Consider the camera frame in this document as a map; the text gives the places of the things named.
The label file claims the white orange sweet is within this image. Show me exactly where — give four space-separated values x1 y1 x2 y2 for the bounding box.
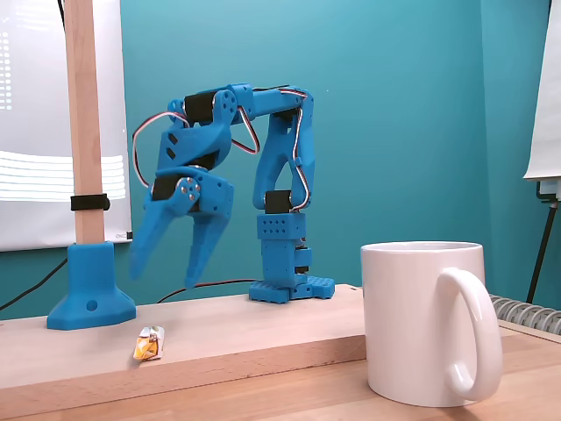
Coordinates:
131 325 167 362

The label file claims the white ceramic mug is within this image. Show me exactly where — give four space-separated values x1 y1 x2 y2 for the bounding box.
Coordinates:
359 239 505 409

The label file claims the light wooden board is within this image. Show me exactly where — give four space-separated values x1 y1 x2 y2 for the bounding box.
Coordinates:
0 282 368 417

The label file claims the grey ribbed radiator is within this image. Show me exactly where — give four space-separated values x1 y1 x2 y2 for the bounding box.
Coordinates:
487 294 561 337

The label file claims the white flip chart easel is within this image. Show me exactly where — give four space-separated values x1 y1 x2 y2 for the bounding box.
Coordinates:
522 0 561 304

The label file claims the gripper servo wire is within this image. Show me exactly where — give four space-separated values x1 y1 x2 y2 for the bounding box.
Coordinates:
131 111 177 192

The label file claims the black strap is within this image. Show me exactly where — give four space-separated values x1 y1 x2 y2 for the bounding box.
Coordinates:
69 193 111 213

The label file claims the thin red black cable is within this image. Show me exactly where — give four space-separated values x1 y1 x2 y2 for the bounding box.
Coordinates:
156 277 265 304

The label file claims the blue printed post base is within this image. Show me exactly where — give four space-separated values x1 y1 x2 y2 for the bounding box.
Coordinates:
46 239 138 332

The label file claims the wrist servo wire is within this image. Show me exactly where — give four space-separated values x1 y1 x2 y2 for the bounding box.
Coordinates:
231 103 261 156

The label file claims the wooden post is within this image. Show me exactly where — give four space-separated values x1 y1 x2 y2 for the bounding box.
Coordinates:
64 0 108 245

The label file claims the upper arm servo wire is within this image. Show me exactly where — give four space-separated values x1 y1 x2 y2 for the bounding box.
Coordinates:
273 86 315 215

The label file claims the thick black cable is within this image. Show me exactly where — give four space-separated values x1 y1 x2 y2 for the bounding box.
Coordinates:
0 256 69 310

